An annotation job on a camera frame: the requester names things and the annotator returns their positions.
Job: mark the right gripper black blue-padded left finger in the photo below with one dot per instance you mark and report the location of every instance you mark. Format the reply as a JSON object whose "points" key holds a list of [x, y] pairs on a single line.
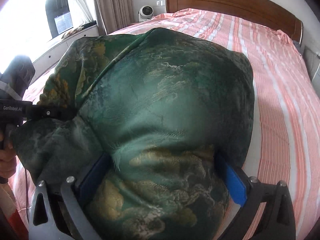
{"points": [[58, 209]]}

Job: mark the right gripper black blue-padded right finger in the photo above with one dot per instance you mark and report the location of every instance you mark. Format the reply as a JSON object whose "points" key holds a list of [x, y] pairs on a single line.
{"points": [[277, 220]]}

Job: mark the green landscape-print padded jacket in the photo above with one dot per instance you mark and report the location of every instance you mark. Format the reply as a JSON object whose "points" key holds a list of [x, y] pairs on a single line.
{"points": [[161, 104]]}

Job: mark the person's left hand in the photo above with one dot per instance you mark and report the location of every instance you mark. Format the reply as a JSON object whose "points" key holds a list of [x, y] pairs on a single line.
{"points": [[8, 160]]}

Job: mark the white window bench cabinet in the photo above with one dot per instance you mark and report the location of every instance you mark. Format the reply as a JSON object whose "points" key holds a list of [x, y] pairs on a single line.
{"points": [[56, 50]]}

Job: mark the pink striped bed sheet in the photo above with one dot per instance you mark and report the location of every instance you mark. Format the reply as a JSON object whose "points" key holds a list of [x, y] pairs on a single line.
{"points": [[285, 135]]}

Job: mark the beige curtain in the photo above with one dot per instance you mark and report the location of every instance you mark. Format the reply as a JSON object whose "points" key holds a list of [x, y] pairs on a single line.
{"points": [[113, 15]]}

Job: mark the white round desk fan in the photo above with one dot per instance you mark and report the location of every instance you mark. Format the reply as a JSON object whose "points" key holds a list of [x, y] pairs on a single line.
{"points": [[145, 13]]}

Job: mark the white bedside drawer cabinet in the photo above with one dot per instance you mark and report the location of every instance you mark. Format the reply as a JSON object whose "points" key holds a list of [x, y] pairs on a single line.
{"points": [[312, 64]]}

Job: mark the brown wooden headboard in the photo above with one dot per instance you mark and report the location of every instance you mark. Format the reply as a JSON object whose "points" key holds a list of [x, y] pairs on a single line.
{"points": [[263, 12]]}

